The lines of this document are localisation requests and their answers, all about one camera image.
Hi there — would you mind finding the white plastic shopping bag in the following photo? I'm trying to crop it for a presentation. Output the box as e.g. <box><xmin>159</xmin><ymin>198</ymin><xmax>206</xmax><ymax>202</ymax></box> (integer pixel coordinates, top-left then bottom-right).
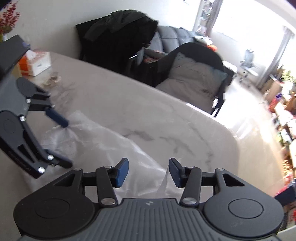
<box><xmin>41</xmin><ymin>111</ymin><xmax>182</xmax><ymax>200</ymax></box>

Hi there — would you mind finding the grey cushion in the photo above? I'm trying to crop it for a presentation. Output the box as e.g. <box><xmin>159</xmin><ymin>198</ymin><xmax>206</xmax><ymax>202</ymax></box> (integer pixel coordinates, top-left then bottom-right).
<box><xmin>156</xmin><ymin>53</ymin><xmax>227</xmax><ymax>113</ymax></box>

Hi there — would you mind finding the orange white tissue pack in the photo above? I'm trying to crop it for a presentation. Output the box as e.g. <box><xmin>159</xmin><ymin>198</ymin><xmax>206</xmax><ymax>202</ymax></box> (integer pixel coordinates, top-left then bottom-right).
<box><xmin>18</xmin><ymin>50</ymin><xmax>52</xmax><ymax>76</ymax></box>

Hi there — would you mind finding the grey sofa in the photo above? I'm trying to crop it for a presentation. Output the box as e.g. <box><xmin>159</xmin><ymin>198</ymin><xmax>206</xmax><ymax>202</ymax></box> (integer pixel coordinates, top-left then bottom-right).
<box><xmin>145</xmin><ymin>26</ymin><xmax>198</xmax><ymax>59</ymax></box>

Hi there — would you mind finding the black armchair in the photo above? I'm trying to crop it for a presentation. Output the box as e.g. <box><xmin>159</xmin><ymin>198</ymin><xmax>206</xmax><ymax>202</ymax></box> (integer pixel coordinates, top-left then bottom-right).
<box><xmin>156</xmin><ymin>43</ymin><xmax>228</xmax><ymax>116</ymax></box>

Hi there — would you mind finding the red berry flower bouquet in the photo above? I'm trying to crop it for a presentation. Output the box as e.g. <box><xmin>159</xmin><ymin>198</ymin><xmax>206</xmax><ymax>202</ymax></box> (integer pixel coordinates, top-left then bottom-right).
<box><xmin>1</xmin><ymin>1</ymin><xmax>20</xmax><ymax>43</ymax></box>

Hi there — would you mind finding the white office chair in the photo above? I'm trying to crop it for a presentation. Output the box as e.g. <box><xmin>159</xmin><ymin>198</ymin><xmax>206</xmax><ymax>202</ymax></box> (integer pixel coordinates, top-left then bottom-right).
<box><xmin>239</xmin><ymin>49</ymin><xmax>258</xmax><ymax>83</ymax></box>

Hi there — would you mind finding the black chair with jackets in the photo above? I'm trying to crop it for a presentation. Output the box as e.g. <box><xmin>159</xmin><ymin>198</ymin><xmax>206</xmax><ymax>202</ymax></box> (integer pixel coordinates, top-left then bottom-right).
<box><xmin>76</xmin><ymin>9</ymin><xmax>158</xmax><ymax>76</ymax></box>

